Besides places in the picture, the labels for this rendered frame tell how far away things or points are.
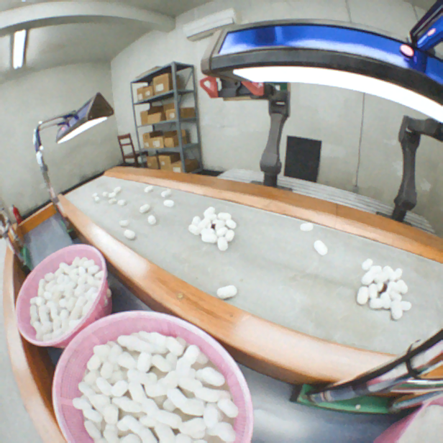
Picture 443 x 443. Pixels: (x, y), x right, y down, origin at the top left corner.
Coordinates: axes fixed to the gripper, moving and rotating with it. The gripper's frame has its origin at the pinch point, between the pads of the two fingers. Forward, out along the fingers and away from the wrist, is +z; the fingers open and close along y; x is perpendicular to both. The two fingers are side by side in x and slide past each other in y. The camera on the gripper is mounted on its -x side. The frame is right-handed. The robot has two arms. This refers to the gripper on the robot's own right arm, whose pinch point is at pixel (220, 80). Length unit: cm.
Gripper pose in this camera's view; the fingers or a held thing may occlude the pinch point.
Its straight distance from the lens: 41.5
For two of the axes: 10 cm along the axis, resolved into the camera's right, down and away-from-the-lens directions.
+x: 0.6, 8.2, 5.6
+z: -5.2, 5.1, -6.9
